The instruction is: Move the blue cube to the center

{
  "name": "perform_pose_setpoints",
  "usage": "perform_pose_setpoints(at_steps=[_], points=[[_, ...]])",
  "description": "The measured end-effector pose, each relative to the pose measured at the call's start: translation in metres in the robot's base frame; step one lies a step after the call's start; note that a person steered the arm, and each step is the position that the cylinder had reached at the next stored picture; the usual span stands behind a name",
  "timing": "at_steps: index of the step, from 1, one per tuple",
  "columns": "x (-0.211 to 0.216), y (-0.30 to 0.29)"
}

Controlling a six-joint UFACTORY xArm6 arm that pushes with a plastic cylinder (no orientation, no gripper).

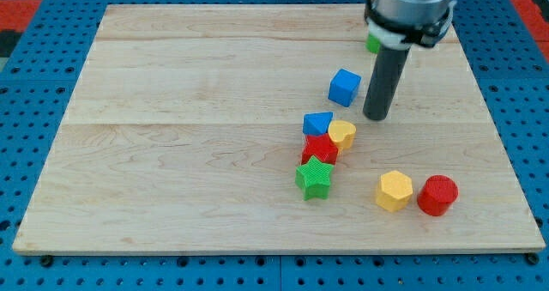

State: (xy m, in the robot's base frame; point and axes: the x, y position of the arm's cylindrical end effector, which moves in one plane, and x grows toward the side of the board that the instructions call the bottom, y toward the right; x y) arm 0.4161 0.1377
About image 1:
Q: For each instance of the blue cube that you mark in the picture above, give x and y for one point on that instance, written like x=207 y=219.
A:
x=343 y=87

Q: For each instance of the blue triangle block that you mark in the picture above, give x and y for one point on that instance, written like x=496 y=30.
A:
x=317 y=123

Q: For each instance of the red star block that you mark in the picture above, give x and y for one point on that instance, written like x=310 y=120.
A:
x=321 y=147

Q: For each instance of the green star block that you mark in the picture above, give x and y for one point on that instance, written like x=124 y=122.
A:
x=314 y=178

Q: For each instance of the yellow heart block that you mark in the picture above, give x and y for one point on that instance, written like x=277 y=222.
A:
x=342 y=134

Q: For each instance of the wooden board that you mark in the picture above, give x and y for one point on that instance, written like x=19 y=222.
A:
x=184 y=131

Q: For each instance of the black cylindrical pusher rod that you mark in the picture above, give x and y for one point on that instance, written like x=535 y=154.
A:
x=384 y=80

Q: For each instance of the yellow hexagon block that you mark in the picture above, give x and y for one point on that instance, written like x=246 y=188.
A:
x=394 y=190

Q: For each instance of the red cylinder block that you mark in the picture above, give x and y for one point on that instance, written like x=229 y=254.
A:
x=437 y=195

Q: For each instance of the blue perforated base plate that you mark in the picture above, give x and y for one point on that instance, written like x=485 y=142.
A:
x=42 y=70

